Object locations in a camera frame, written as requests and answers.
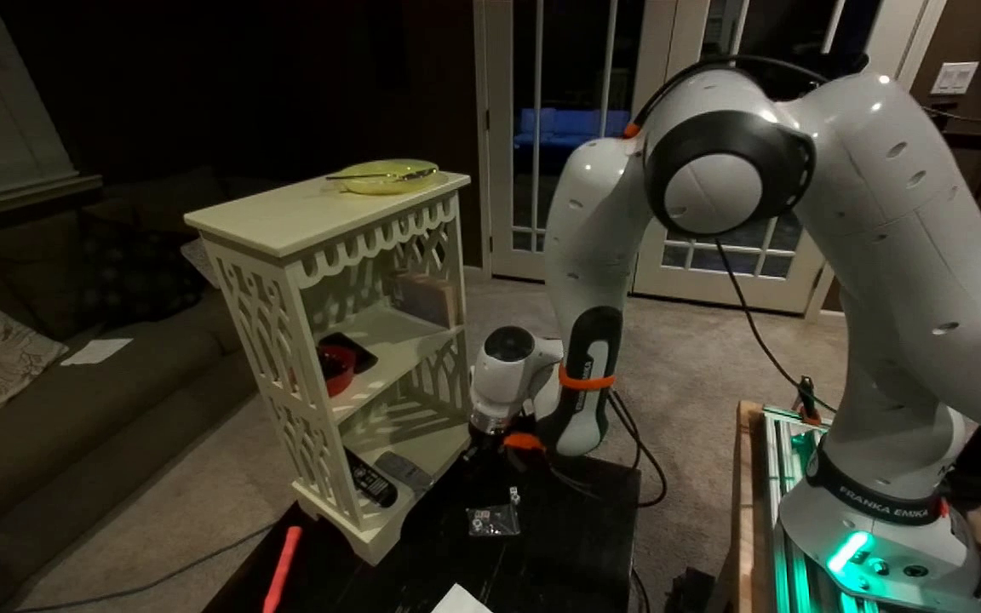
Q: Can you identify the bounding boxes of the grey remote control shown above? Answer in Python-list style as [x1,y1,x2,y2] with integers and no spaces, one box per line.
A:
[374,451,434,496]

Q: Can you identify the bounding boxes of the black remote control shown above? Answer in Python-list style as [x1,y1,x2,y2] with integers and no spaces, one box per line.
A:
[343,448,399,510]

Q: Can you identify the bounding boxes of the white wooden shelf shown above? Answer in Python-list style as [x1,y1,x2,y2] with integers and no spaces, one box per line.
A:
[184,170,473,566]

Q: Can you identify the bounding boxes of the clear bag of small parts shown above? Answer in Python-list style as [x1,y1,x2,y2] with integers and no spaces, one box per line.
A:
[466,503,522,538]

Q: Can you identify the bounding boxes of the white paper sheet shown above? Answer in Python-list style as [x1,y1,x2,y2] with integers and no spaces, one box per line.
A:
[430,583,492,613]

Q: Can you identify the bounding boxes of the brown box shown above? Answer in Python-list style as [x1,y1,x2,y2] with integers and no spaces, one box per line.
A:
[393,272,461,329]

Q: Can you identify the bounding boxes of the black tray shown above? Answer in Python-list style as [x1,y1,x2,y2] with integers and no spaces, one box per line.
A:
[319,331,379,375]

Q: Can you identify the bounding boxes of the red bowl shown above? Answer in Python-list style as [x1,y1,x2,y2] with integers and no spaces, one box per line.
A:
[317,344,359,398]

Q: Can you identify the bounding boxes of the red marker pen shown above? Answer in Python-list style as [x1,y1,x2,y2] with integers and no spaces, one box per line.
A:
[261,524,303,613]

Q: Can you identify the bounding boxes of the black power brick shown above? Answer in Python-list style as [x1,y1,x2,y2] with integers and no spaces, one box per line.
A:
[668,565,719,613]

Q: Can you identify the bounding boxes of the white french doors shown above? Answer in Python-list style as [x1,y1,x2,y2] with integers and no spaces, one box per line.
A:
[473,0,949,318]

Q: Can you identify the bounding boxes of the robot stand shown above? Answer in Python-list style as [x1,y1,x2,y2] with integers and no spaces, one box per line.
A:
[732,399,981,613]

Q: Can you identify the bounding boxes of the green plate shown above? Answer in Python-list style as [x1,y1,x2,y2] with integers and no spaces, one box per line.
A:
[328,159,441,197]

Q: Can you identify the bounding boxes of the dark spoon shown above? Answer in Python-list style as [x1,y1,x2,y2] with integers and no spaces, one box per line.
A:
[325,167,439,182]

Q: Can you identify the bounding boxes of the orange clamp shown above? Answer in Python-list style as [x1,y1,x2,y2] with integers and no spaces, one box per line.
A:
[795,375,824,427]

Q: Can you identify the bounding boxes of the dark cushion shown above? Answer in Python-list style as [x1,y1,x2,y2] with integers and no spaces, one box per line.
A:
[80,211,209,331]

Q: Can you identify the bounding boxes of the brown sofa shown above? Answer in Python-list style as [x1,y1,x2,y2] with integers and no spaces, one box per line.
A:
[0,170,259,613]

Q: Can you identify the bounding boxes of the white paper note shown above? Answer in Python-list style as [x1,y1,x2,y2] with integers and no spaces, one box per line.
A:
[60,337,134,368]

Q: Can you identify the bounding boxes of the grey cable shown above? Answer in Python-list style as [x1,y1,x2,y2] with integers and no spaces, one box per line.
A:
[12,523,277,613]

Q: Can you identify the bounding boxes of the wall switch plate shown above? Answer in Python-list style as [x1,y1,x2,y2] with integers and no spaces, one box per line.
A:
[930,60,980,96]

